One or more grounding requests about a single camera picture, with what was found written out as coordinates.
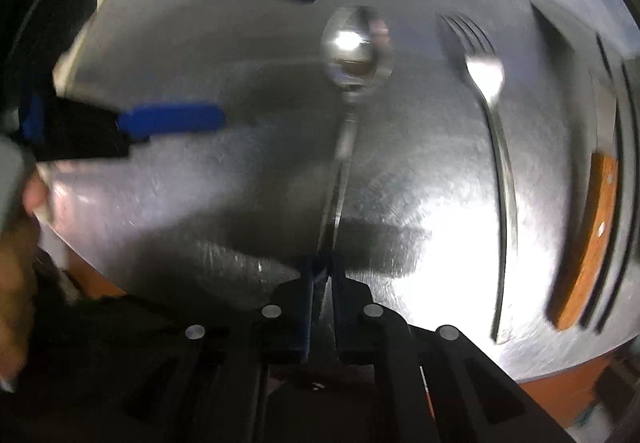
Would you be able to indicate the metal spoon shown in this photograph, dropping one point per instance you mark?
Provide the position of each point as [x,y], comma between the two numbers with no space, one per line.
[356,50]

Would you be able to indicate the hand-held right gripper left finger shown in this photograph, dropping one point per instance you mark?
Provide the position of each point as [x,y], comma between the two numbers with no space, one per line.
[306,308]

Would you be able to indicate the person's left hand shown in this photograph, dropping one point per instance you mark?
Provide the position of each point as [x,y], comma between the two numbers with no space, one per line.
[17,293]

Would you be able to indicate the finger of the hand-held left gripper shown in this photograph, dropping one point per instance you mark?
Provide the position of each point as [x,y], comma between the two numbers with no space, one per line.
[172,120]

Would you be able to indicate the metal fork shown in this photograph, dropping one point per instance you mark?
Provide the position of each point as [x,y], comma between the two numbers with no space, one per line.
[482,73]

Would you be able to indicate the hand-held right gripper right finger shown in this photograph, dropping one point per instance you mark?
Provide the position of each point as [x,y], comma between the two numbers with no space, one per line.
[338,308]

